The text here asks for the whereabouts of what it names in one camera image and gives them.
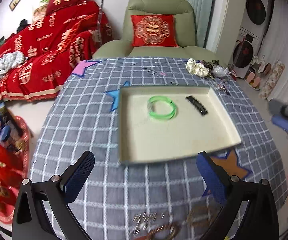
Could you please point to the dark patterned scrunchie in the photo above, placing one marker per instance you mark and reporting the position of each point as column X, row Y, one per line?
column 210, row 65

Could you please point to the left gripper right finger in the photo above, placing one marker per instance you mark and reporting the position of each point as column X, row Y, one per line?
column 215, row 177

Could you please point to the silver chain earring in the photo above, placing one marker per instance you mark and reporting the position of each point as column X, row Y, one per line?
column 142, row 220

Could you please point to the upper washing machine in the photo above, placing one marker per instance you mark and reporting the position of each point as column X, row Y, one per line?
column 256, row 15

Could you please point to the red embroidered cushion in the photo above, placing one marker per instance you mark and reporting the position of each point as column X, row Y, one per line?
column 153, row 31

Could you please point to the green leather armchair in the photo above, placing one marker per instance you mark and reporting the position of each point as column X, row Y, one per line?
column 185, row 33

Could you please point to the cream shallow tray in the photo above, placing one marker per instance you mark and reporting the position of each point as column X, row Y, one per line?
column 144, row 140

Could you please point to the black hair clip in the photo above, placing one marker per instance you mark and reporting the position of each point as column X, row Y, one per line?
column 197, row 104

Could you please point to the washing machine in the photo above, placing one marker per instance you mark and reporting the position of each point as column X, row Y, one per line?
column 246, row 47
column 256, row 15

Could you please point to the orange star sticker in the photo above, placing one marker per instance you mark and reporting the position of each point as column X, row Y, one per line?
column 230, row 163

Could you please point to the grey checked tablecloth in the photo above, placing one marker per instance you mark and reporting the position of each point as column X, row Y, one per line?
column 80, row 120

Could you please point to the green translucent bangle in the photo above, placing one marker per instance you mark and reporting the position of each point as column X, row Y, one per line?
column 161, row 108

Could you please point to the lower washing machine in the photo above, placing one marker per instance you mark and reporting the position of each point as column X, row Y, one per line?
column 246, row 47

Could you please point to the red bedspread bed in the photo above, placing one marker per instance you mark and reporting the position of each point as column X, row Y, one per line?
column 52, row 48

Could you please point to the slippers rack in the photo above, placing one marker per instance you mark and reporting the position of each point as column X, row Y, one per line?
column 263, row 77

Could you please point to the grey crumpled cloth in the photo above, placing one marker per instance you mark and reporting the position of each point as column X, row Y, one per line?
column 10, row 61

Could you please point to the cream scrunchie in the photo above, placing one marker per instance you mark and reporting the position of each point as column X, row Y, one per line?
column 196, row 68

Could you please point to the pink star sticker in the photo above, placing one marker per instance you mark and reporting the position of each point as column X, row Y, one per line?
column 81, row 67

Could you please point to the clear plastic bag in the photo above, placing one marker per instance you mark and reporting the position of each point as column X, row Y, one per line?
column 220, row 72

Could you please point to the blue star sticker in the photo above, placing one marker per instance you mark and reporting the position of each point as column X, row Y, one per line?
column 115, row 95

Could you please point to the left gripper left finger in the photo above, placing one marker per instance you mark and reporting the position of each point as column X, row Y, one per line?
column 76, row 175

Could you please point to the small framed picture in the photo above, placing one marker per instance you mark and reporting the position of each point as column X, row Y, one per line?
column 13, row 4

